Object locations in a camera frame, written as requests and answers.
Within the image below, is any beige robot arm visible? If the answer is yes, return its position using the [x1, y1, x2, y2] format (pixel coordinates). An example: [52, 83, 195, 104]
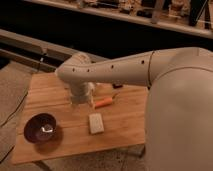
[56, 47, 213, 171]

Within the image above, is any purple bowl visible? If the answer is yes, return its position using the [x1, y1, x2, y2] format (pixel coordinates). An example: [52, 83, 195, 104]
[24, 113, 57, 144]

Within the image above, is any black eraser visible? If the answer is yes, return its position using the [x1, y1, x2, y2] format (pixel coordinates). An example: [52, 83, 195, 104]
[112, 84, 123, 89]

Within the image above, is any orange carrot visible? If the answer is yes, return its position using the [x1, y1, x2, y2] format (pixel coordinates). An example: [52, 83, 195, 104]
[94, 97, 113, 109]

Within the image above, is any cluttered background shelf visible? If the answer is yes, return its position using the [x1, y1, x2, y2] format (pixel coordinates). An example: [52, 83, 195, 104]
[25, 0, 213, 40]

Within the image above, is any plastic bottle with label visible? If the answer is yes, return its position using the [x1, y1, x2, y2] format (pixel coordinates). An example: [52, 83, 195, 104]
[70, 82, 95, 104]

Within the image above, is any long beige bench rail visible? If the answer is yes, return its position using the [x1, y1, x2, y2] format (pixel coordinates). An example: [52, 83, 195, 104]
[0, 29, 77, 71]

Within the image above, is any white rectangular sponge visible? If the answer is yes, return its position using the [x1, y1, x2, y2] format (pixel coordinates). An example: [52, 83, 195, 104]
[89, 113, 104, 134]

